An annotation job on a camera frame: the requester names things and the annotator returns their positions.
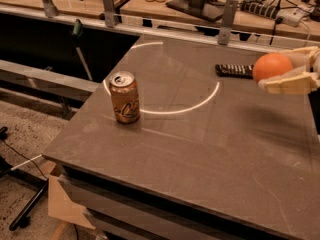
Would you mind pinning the grey metal bracket middle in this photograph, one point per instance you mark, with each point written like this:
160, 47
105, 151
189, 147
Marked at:
110, 13

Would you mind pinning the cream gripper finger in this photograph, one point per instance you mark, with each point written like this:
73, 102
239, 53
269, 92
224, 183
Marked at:
294, 82
304, 56

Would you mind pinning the grey metal bracket left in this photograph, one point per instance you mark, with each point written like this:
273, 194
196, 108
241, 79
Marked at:
50, 9

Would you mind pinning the black tripod stand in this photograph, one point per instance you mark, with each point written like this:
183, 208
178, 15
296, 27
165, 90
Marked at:
25, 179

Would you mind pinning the power strip with cables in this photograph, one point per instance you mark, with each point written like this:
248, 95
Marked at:
288, 12

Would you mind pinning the cardboard box under table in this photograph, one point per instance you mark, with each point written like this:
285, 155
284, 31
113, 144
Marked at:
60, 206

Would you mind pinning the orange fruit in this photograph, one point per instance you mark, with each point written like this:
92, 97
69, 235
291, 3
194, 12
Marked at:
270, 65

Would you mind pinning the grey metal bracket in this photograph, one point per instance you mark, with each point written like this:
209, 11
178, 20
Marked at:
110, 13
50, 9
227, 21

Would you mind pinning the black monitor stand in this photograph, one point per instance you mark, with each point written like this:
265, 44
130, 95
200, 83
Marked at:
198, 8

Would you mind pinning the grey metal bracket right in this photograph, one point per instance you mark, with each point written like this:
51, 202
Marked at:
227, 21

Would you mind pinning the orange soda can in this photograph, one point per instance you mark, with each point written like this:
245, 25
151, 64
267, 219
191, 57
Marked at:
124, 95

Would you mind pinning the dark rxbar chocolate bar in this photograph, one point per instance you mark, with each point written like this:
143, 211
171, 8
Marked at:
235, 71

